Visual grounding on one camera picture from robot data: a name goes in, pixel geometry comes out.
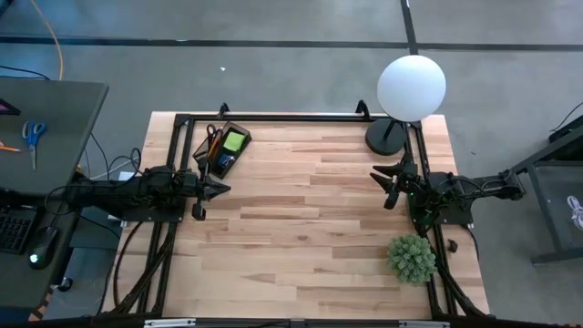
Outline blue-handled scissors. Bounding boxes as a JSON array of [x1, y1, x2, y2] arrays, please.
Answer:
[[21, 119, 48, 172]]

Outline green artificial plant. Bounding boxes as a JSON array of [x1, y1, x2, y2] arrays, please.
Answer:
[[386, 232, 438, 286]]

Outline red and black tablet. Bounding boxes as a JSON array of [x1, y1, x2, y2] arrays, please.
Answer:
[[0, 97, 22, 117]]

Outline dark computer desk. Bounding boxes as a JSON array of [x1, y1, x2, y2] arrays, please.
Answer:
[[0, 193, 86, 315]]

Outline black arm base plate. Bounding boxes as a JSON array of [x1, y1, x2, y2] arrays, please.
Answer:
[[407, 189, 483, 227], [121, 200, 188, 224]]

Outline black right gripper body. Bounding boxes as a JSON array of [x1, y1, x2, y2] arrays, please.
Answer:
[[384, 163, 420, 210]]

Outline black computer mouse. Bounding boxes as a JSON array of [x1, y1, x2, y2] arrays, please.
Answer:
[[26, 225, 60, 271]]

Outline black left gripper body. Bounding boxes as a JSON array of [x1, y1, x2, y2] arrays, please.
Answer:
[[181, 157, 213, 221]]

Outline white globe table lamp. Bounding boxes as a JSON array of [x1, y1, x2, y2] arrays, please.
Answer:
[[363, 54, 447, 157]]

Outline black floor cable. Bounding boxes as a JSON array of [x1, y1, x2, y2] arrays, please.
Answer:
[[0, 65, 51, 81]]

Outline green sticky note pad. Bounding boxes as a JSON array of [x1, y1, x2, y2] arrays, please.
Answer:
[[221, 130, 247, 152]]

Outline grey side table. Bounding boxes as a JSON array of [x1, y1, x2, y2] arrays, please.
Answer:
[[0, 77, 110, 198]]

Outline black keyboard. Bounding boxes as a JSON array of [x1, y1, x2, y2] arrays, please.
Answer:
[[0, 204, 40, 255]]

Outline black metal cart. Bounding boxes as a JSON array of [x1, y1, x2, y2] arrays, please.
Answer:
[[501, 116, 583, 266]]

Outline orange cable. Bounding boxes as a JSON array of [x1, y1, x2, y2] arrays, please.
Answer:
[[29, 0, 64, 81]]

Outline white coiled cable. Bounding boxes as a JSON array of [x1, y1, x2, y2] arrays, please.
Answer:
[[566, 194, 583, 231]]

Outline black mesh desk organizer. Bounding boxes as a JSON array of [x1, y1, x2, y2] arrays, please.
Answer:
[[191, 120, 253, 180]]

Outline black aluminium table frame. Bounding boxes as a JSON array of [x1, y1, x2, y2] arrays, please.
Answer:
[[108, 99, 491, 320]]

